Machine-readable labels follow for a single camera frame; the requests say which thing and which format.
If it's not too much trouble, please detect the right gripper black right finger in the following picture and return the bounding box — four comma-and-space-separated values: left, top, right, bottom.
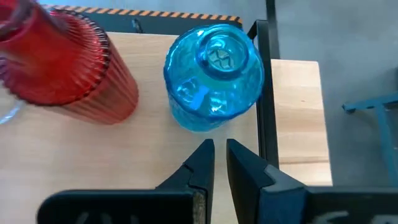
226, 138, 398, 224

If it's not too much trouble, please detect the red ribbed bottle vase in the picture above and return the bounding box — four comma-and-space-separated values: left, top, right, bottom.
0, 0, 140, 126

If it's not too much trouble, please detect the black plate hazard-striped edge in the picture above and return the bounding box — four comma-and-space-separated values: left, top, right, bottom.
40, 3, 243, 35

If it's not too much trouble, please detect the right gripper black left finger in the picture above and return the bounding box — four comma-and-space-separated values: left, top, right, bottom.
36, 138, 216, 224

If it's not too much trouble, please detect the wooden shelf black metal frame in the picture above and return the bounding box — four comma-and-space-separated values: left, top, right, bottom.
0, 19, 280, 224

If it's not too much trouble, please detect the blue-grey metal table stand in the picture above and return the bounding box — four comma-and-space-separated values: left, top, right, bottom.
341, 67, 398, 187

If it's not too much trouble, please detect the blue diamond-cut bottle vase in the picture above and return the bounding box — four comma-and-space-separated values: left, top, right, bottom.
163, 24, 266, 133

